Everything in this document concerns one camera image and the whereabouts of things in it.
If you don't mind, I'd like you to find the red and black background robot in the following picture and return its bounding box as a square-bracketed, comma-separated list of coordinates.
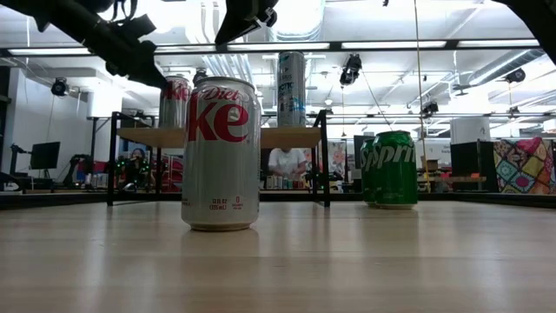
[0, 144, 27, 195]

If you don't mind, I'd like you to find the person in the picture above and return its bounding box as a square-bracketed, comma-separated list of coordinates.
[267, 147, 309, 190]
[121, 147, 153, 191]

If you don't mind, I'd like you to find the white cylindrical column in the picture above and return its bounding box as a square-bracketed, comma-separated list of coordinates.
[450, 117, 492, 145]

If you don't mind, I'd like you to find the wooden shelf with black frame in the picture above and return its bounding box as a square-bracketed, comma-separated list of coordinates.
[106, 109, 332, 209]

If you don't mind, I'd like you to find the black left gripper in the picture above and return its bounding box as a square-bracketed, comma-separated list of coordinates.
[82, 13, 169, 90]

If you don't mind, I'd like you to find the black background monitor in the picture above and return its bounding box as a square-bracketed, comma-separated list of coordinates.
[29, 141, 62, 171]

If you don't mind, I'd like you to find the black aluminium table frame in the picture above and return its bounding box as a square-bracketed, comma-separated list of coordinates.
[0, 190, 556, 210]

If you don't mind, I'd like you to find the colourful patchwork cloth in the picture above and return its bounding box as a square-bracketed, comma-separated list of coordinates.
[493, 137, 556, 196]

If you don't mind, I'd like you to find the green Sprite can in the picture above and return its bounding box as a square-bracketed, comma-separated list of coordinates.
[373, 130, 420, 211]
[359, 137, 378, 208]

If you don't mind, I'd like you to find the silver Diet Coke can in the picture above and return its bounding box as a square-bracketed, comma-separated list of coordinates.
[180, 77, 261, 233]
[158, 76, 193, 130]

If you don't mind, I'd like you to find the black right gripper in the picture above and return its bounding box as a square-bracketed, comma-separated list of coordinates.
[215, 0, 279, 46]

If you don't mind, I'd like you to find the thin hanging cord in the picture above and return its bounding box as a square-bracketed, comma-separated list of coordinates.
[412, 0, 431, 193]

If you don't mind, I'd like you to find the black overhead frame beam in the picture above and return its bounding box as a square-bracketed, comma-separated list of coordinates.
[0, 37, 556, 58]

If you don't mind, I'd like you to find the black background cabinet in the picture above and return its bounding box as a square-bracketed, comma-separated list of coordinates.
[450, 141, 500, 194]

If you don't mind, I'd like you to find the tall silver Celsius can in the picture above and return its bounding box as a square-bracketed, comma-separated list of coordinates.
[276, 50, 308, 129]

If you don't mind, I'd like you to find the colourful poster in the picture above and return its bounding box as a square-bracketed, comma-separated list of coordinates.
[328, 141, 348, 182]

